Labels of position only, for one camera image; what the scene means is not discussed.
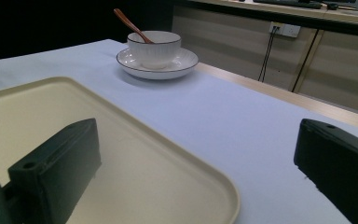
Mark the white ribbed cup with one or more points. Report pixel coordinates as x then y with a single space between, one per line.
160 51

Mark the black keyboard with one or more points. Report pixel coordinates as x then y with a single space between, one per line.
289 3

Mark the beige desk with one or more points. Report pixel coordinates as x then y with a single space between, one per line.
338 62

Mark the black computer mouse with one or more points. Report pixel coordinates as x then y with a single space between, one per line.
332 5

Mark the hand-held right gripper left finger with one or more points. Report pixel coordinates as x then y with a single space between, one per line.
59 165

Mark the white wall socket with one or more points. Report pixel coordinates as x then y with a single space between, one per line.
285 30

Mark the beige plastic tray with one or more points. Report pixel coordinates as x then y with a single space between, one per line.
130 161

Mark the brown wooden spoon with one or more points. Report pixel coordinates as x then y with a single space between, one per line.
127 21

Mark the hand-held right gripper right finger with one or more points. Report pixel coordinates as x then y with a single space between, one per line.
338 165

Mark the white tablecloth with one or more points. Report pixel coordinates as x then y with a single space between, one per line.
217 124

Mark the white saucer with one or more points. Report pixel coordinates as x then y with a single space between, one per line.
183 63

